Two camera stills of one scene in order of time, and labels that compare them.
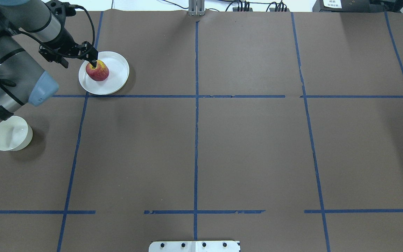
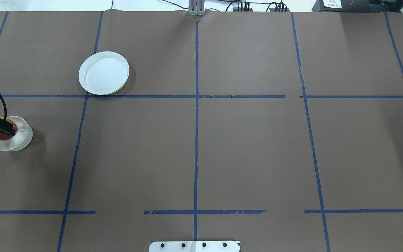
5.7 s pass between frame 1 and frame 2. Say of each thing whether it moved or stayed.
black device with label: stayed
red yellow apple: moved
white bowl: stayed
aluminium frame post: stayed
